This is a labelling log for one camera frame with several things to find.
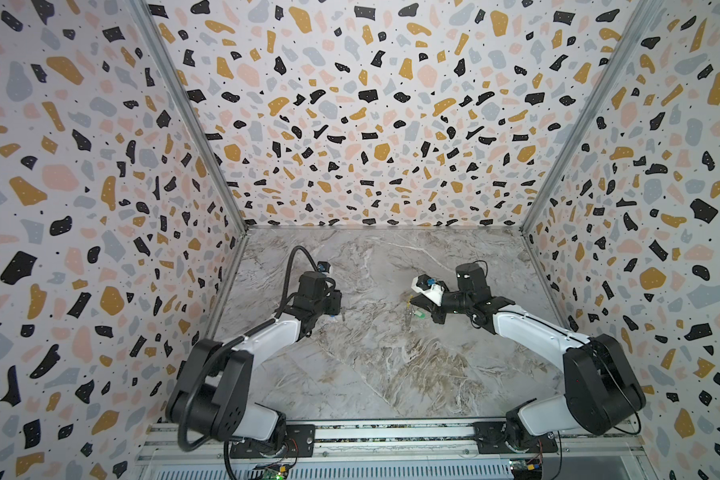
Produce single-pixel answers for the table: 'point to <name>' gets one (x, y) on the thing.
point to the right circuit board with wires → (526, 468)
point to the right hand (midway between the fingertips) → (414, 294)
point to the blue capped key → (334, 318)
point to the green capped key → (419, 314)
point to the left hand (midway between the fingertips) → (338, 288)
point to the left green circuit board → (276, 472)
